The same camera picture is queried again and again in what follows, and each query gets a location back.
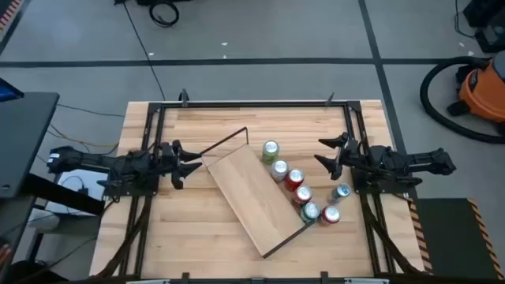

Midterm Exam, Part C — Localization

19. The black desk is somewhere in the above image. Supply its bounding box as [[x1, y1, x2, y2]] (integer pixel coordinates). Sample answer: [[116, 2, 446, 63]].
[[0, 92, 60, 200]]

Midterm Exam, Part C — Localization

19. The orange shop vacuum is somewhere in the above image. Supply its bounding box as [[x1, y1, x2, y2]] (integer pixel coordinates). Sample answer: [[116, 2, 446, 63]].
[[447, 50, 505, 125], [419, 56, 505, 144]]

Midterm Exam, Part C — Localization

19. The black equipment case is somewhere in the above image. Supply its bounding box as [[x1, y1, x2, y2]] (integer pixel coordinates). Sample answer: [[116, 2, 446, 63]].
[[462, 0, 505, 54]]

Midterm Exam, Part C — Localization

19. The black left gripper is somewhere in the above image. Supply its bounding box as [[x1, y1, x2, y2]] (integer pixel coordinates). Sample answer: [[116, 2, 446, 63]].
[[156, 139, 204, 190]]

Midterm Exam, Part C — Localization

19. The white box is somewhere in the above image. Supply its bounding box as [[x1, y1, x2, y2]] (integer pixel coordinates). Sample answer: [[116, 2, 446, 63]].
[[46, 169, 106, 216]]

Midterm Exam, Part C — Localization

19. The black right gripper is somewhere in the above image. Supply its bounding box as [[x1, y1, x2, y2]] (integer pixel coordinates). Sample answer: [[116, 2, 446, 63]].
[[313, 131, 371, 181]]

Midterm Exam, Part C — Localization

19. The green Sprite can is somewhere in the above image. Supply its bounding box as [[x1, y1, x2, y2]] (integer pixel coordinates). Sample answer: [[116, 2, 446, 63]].
[[299, 200, 321, 225]]

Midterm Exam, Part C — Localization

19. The long black floor cable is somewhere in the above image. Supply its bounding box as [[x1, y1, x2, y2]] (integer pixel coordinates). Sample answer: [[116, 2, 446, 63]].
[[122, 2, 166, 102]]

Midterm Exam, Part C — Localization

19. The blue screen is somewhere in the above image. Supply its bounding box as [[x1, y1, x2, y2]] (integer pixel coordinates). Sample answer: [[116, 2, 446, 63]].
[[0, 77, 25, 103]]

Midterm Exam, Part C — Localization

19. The red cola can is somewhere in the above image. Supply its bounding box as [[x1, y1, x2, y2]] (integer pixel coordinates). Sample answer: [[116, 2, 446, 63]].
[[292, 184, 313, 206], [320, 204, 342, 226], [283, 168, 305, 193]]

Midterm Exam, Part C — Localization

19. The thin black floor cable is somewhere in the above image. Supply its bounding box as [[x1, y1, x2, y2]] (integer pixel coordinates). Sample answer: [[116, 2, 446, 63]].
[[57, 103, 126, 118]]

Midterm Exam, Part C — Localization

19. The coiled black floor cable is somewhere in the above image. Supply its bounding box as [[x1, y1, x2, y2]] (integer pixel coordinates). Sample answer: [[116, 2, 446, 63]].
[[148, 1, 181, 28]]

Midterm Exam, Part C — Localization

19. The light green beverage can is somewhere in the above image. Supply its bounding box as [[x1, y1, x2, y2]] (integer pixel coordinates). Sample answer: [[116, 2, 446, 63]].
[[261, 140, 280, 165]]

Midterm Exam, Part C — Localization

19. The blue silver Red Bull can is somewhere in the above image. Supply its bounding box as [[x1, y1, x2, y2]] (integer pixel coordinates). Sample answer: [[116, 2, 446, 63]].
[[327, 182, 352, 205]]

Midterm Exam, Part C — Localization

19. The black hazard-striped floor mat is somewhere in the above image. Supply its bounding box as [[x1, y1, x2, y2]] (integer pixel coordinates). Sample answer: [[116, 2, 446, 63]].
[[0, 0, 24, 32], [408, 196, 505, 281]]

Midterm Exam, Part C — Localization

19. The wooden shelf with black frame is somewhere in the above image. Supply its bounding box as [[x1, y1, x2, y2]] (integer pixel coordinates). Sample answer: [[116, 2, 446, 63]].
[[199, 125, 316, 260]]

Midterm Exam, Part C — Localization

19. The black metal table frame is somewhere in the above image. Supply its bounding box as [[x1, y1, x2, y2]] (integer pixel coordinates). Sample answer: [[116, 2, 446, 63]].
[[118, 100, 399, 283]]

